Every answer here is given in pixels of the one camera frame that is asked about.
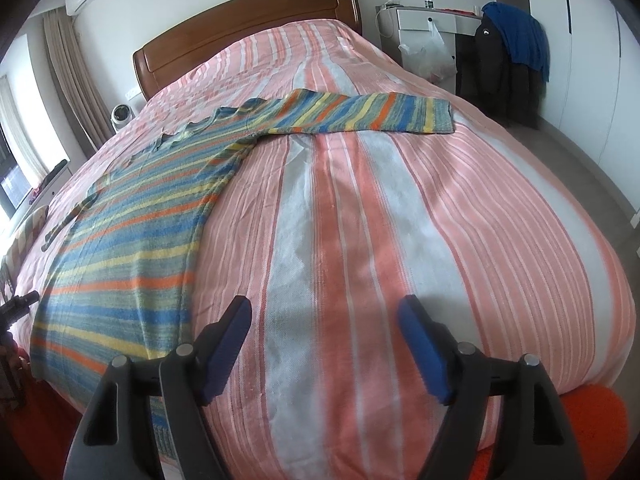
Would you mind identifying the black jacket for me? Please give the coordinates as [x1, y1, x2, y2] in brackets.
[455, 12, 543, 131]

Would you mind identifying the bed with pink striped cover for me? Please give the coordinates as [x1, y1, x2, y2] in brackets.
[10, 19, 640, 480]

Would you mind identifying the white wardrobe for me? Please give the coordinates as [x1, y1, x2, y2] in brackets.
[492, 0, 640, 226]

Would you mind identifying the white sheer curtain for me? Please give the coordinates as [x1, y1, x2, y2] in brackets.
[0, 76, 48, 191]

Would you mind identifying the striped pillow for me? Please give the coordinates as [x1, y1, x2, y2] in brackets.
[0, 207, 50, 291]

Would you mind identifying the small white fan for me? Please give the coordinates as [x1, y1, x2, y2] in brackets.
[111, 104, 136, 133]

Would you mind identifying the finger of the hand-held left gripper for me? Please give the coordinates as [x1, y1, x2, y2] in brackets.
[0, 290, 41, 346]

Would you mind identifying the white window seat cabinet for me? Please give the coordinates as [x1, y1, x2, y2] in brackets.
[0, 160, 73, 241]

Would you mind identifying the brown wooden headboard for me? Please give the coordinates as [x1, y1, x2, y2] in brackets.
[132, 0, 363, 103]

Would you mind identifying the beige curtain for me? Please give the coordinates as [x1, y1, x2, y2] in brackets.
[42, 10, 116, 153]

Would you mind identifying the blue garment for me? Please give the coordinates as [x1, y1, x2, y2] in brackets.
[481, 2, 551, 83]

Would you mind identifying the orange plush stool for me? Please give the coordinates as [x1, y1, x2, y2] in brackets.
[475, 382, 630, 480]

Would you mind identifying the window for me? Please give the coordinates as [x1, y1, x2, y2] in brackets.
[0, 75, 66, 221]

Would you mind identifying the multicolour striped knit sweater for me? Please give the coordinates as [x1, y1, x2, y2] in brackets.
[29, 88, 456, 453]

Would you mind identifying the clear plastic bag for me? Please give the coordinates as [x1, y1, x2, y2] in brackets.
[398, 22, 457, 83]

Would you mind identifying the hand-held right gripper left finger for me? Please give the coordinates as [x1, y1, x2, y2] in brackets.
[64, 296, 252, 480]

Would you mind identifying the white desk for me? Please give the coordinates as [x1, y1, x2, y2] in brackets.
[377, 5, 483, 68]

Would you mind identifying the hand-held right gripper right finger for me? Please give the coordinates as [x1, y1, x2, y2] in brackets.
[397, 295, 586, 480]

